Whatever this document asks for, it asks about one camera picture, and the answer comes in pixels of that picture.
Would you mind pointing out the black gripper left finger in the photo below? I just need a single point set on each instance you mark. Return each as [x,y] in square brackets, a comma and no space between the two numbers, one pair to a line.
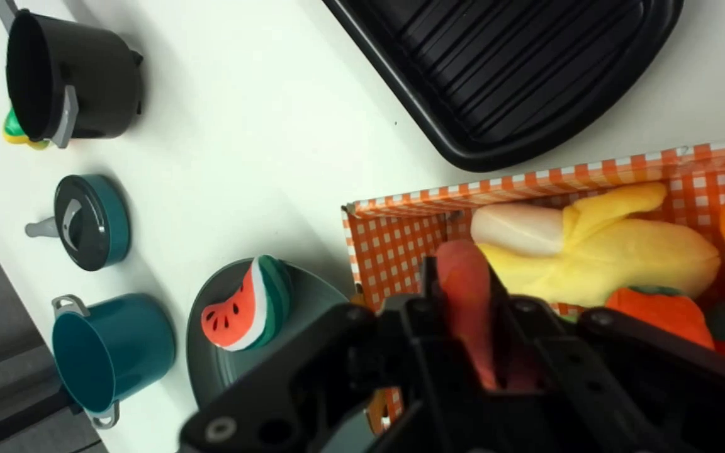
[444,359]

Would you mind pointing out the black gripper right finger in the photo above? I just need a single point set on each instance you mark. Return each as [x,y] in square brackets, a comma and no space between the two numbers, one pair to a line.
[517,322]

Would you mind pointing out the brown checkered box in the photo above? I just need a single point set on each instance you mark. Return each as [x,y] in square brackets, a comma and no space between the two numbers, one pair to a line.
[389,237]

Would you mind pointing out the black ribbed tray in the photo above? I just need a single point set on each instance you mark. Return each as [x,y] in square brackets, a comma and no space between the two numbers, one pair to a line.
[502,81]

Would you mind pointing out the yellow plush banana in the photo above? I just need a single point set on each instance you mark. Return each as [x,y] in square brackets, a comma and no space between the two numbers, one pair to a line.
[593,246]

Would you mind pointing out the plush watermelon slice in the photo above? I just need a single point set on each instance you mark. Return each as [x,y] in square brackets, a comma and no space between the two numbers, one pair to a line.
[253,312]

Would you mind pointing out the grey round plate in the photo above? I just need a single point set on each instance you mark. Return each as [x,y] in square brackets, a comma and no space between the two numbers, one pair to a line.
[210,368]

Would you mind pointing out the teal toy pot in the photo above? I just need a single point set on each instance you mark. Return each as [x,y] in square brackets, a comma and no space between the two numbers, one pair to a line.
[110,349]

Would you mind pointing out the teal toy kettle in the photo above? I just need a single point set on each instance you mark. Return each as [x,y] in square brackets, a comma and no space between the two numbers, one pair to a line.
[89,219]

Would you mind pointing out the black toy pot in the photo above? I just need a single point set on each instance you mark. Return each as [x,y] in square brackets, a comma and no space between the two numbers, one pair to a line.
[66,78]

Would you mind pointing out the green yellow toy food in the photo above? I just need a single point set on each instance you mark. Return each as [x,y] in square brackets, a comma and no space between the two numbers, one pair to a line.
[13,132]

